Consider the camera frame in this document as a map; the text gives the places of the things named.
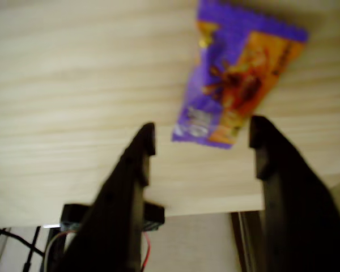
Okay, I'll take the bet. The black power cable with plug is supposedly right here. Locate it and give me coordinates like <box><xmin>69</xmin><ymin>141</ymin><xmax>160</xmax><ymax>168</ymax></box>
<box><xmin>0</xmin><ymin>226</ymin><xmax>46</xmax><ymax>272</ymax></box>

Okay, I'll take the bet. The white red servo cable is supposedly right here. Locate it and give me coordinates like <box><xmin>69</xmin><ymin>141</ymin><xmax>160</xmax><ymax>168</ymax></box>
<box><xmin>44</xmin><ymin>231</ymin><xmax>83</xmax><ymax>272</ymax></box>

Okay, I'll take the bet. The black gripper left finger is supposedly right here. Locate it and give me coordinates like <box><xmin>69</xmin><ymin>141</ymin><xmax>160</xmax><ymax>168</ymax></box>
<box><xmin>52</xmin><ymin>122</ymin><xmax>156</xmax><ymax>272</ymax></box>

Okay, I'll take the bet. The purple orange candy packet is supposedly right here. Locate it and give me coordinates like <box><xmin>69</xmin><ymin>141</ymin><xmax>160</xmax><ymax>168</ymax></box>
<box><xmin>171</xmin><ymin>0</ymin><xmax>309</xmax><ymax>151</ymax></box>

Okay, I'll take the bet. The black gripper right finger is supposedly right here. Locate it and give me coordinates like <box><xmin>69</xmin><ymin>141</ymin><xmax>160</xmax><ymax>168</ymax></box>
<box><xmin>248</xmin><ymin>114</ymin><xmax>340</xmax><ymax>272</ymax></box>

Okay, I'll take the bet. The thin red wire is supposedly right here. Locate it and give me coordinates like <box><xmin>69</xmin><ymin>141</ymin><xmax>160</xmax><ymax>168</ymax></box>
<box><xmin>141</xmin><ymin>232</ymin><xmax>152</xmax><ymax>270</ymax></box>

